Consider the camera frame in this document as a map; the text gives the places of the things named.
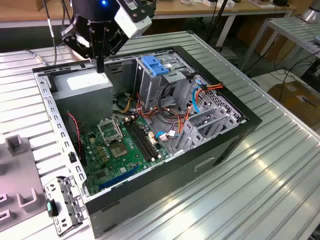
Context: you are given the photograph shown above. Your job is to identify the grey metal disk bay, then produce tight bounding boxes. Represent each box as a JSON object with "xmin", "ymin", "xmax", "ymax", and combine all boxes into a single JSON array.
[{"xmin": 171, "ymin": 106, "xmax": 242, "ymax": 155}]

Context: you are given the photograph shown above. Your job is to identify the small white box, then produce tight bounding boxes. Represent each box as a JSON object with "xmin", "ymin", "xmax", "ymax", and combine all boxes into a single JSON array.
[{"xmin": 202, "ymin": 0, "xmax": 236, "ymax": 8}]

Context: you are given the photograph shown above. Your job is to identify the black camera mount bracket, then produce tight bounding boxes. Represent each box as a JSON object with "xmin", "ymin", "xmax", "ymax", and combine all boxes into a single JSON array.
[{"xmin": 117, "ymin": 0, "xmax": 157, "ymax": 20}]

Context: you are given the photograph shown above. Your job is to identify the grey optical drive cage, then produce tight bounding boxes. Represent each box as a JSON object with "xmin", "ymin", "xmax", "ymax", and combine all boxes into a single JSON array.
[{"xmin": 133, "ymin": 53, "xmax": 196, "ymax": 113}]

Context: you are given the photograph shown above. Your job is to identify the white motherboard connector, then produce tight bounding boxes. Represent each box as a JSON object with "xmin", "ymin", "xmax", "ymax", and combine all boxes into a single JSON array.
[{"xmin": 147, "ymin": 131, "xmax": 159, "ymax": 148}]

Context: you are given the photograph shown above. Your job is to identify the wooden desk white legs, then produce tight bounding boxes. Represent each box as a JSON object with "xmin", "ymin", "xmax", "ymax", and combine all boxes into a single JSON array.
[{"xmin": 0, "ymin": 0, "xmax": 297, "ymax": 48}]

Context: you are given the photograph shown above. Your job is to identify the large brown cardboard box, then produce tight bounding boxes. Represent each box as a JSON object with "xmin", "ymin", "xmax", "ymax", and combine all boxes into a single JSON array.
[{"xmin": 237, "ymin": 24, "xmax": 301, "ymax": 63}]

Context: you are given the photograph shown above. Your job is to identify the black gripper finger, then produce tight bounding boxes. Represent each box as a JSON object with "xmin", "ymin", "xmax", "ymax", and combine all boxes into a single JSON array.
[
  {"xmin": 99, "ymin": 26, "xmax": 130, "ymax": 74},
  {"xmin": 59, "ymin": 23, "xmax": 101, "ymax": 74}
]

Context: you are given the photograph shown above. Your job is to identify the short blue wire white plug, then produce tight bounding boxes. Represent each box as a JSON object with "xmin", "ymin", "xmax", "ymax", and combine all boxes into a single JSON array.
[{"xmin": 154, "ymin": 131, "xmax": 180, "ymax": 143}]

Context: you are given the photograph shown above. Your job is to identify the grey power supply unit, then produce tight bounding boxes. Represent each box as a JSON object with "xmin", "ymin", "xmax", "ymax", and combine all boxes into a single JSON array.
[{"xmin": 51, "ymin": 67, "xmax": 115, "ymax": 128}]

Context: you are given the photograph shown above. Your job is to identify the black cable metal connector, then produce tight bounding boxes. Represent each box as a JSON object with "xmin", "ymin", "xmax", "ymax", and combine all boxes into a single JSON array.
[{"xmin": 26, "ymin": 48, "xmax": 50, "ymax": 67}]

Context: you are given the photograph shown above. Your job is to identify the blue expansion slot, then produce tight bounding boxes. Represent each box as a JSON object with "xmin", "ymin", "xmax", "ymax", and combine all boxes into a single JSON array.
[{"xmin": 98, "ymin": 164, "xmax": 141, "ymax": 191}]

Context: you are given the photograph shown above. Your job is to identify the orange red wire bundle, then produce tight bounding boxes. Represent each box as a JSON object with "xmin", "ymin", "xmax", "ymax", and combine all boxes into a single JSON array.
[{"xmin": 136, "ymin": 92, "xmax": 193, "ymax": 131}]

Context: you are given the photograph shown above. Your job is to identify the black open PC case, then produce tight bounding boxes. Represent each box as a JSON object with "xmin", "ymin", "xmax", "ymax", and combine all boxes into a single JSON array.
[{"xmin": 31, "ymin": 44, "xmax": 263, "ymax": 240}]

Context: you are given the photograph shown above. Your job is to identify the grey metal slot bracket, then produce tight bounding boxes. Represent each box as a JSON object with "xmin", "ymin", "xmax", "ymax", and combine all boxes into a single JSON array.
[{"xmin": 43, "ymin": 174, "xmax": 87, "ymax": 237}]

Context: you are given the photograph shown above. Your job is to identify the black RAM slot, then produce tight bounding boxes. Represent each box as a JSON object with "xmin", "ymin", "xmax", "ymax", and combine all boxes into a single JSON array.
[
  {"xmin": 124, "ymin": 119, "xmax": 154, "ymax": 162},
  {"xmin": 129, "ymin": 117, "xmax": 162, "ymax": 159}
]

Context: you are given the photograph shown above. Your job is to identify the black case fan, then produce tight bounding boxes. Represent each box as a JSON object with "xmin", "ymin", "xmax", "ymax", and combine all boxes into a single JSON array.
[{"xmin": 61, "ymin": 111, "xmax": 87, "ymax": 167}]

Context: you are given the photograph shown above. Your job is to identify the black camera cable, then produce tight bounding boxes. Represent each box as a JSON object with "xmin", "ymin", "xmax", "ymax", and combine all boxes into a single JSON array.
[{"xmin": 42, "ymin": 0, "xmax": 58, "ymax": 65}]

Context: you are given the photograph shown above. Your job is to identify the yellow black power wire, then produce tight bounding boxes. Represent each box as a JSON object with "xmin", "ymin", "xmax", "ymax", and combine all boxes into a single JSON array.
[{"xmin": 119, "ymin": 96, "xmax": 135, "ymax": 113}]

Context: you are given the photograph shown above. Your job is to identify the cardboard box with label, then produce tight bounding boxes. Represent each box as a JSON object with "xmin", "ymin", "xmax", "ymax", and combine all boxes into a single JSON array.
[{"xmin": 267, "ymin": 79, "xmax": 320, "ymax": 126}]

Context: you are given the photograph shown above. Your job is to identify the grey parts rack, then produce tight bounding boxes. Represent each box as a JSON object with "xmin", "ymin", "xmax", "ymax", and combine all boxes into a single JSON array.
[{"xmin": 0, "ymin": 134, "xmax": 48, "ymax": 232}]

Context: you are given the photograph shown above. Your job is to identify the green motherboard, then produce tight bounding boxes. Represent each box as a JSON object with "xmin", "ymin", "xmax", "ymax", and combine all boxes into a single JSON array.
[{"xmin": 79, "ymin": 113, "xmax": 173, "ymax": 197}]

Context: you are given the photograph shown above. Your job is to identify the blue plastic drive latch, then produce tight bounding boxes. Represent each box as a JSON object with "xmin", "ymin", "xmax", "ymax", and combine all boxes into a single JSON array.
[{"xmin": 140, "ymin": 55, "xmax": 171, "ymax": 78}]

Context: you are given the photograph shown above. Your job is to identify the orange power wire black plug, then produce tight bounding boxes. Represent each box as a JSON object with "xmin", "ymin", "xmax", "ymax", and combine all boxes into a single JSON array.
[{"xmin": 178, "ymin": 82, "xmax": 225, "ymax": 135}]

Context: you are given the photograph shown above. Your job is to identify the red black fan wire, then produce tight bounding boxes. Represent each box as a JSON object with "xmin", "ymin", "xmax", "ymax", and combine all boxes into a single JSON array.
[{"xmin": 65, "ymin": 111, "xmax": 83, "ymax": 154}]

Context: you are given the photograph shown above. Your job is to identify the metal socket cover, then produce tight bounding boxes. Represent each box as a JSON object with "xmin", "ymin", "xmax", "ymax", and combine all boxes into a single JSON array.
[{"xmin": 96, "ymin": 117, "xmax": 125, "ymax": 146}]

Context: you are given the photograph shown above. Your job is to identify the black latch teal tab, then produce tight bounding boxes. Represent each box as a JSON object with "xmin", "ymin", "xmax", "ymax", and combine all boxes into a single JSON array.
[{"xmin": 45, "ymin": 198, "xmax": 61, "ymax": 218}]

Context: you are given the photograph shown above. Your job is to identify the long blue data wire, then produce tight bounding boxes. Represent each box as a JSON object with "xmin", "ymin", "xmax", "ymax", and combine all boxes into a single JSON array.
[{"xmin": 191, "ymin": 78, "xmax": 208, "ymax": 115}]

